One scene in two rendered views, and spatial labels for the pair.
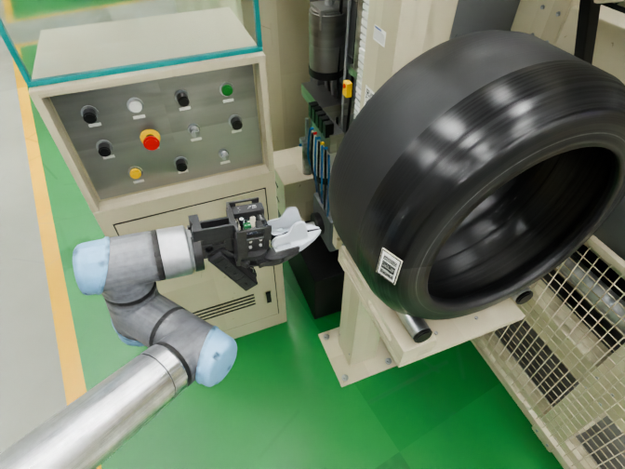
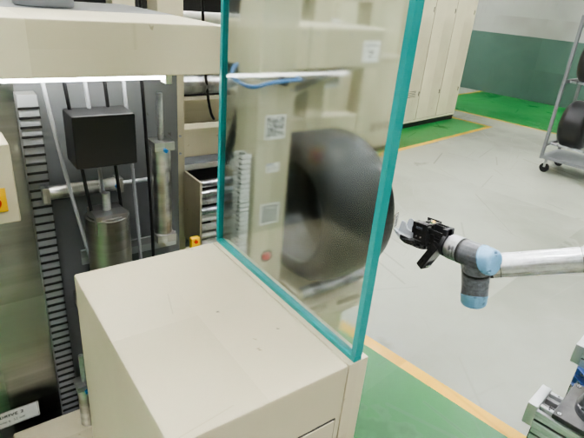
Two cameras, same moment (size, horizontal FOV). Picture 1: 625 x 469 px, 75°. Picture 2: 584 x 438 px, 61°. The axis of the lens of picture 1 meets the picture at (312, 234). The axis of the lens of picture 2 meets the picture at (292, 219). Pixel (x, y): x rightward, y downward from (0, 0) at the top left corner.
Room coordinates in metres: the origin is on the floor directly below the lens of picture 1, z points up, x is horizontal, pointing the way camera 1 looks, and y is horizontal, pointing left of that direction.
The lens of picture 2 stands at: (1.23, 1.31, 1.89)
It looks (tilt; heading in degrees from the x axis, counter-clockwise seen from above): 25 degrees down; 254
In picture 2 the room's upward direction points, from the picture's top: 5 degrees clockwise
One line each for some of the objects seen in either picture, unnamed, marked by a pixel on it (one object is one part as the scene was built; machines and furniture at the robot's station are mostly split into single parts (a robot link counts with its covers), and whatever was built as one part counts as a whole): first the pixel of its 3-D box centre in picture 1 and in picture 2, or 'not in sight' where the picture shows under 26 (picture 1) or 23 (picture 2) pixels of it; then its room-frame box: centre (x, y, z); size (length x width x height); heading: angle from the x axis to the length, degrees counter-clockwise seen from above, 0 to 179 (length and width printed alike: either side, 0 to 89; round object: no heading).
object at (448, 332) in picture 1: (425, 285); not in sight; (0.68, -0.31, 0.80); 0.37 x 0.36 x 0.02; 111
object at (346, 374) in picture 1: (356, 348); not in sight; (0.91, -0.20, 0.01); 0.27 x 0.27 x 0.02; 21
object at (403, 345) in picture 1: (381, 292); not in sight; (0.63, -0.18, 0.84); 0.36 x 0.09 x 0.06; 21
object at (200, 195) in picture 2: not in sight; (213, 207); (1.02, -0.59, 1.05); 0.20 x 0.15 x 0.30; 21
